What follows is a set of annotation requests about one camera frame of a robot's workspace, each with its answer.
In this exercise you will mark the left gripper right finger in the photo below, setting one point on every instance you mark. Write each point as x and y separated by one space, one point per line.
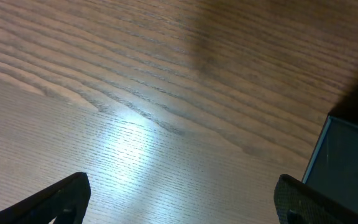
296 202

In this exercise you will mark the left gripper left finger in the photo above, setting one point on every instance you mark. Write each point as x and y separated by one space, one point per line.
65 201

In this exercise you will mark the black gift box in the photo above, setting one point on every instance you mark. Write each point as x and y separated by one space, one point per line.
333 167

